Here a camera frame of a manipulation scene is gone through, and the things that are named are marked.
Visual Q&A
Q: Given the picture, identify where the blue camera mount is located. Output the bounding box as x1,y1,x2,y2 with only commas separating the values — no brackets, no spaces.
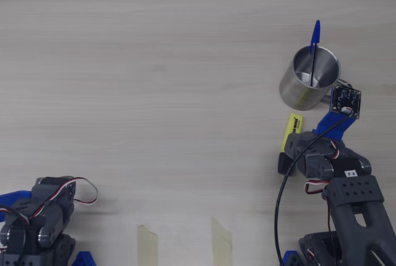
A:
0,190,33,216
311,109,356,142

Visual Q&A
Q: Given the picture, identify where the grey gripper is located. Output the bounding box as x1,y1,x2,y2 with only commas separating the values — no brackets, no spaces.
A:
30,175,77,214
286,131,346,180

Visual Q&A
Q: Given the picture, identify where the silver steel mug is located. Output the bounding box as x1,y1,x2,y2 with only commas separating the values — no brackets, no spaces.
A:
278,46,353,111

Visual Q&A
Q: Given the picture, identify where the blue base clamp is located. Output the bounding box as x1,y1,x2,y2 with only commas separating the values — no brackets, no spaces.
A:
71,251,97,266
283,250,303,266

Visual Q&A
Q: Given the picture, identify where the red white black servo wire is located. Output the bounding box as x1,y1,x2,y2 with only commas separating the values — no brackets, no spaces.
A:
27,177,99,224
304,140,344,266

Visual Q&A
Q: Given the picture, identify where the beige masking tape strip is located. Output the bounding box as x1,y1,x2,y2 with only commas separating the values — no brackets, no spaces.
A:
137,224,158,266
210,216,233,266

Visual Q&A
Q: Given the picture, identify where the yellow highlighter with black cap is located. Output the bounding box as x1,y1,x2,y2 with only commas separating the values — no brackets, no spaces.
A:
277,113,305,174

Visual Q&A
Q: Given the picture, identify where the blue ballpoint pen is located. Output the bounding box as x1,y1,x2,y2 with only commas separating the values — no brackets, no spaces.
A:
309,20,321,87

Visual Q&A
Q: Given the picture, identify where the black camera circuit board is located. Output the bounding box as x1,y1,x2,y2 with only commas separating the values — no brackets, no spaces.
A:
330,85,363,121

